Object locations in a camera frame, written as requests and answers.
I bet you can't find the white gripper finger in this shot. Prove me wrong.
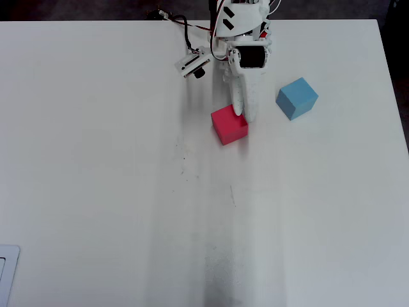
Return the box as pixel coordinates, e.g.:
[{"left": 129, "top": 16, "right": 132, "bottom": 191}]
[
  {"left": 222, "top": 47, "right": 246, "bottom": 116},
  {"left": 240, "top": 70, "right": 266, "bottom": 123}
]

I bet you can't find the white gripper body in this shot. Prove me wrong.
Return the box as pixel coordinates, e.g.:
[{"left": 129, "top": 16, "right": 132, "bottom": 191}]
[{"left": 212, "top": 34, "right": 273, "bottom": 78}]

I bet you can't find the blue foam cube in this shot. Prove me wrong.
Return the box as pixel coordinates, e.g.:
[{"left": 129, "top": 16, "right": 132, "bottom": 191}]
[{"left": 275, "top": 77, "right": 320, "bottom": 122}]

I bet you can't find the red foam cube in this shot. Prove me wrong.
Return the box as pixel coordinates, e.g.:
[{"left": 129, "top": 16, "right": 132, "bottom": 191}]
[{"left": 210, "top": 104, "right": 249, "bottom": 146}]

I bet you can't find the silver laptop corner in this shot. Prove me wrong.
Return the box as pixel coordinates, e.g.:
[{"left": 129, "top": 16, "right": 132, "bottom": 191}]
[{"left": 0, "top": 244, "right": 20, "bottom": 307}]

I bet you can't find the white servo cable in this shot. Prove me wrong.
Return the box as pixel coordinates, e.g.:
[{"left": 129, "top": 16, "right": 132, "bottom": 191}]
[{"left": 208, "top": 0, "right": 228, "bottom": 62}]

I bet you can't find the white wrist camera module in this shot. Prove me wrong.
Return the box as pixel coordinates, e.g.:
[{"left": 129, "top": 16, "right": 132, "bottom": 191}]
[{"left": 174, "top": 46, "right": 213, "bottom": 80}]

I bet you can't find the red and white wire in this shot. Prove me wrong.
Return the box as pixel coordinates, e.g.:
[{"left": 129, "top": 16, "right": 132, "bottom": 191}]
[{"left": 185, "top": 22, "right": 213, "bottom": 33}]

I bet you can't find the black camera cable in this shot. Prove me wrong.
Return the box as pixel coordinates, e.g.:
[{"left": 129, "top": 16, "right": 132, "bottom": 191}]
[{"left": 165, "top": 14, "right": 201, "bottom": 54}]

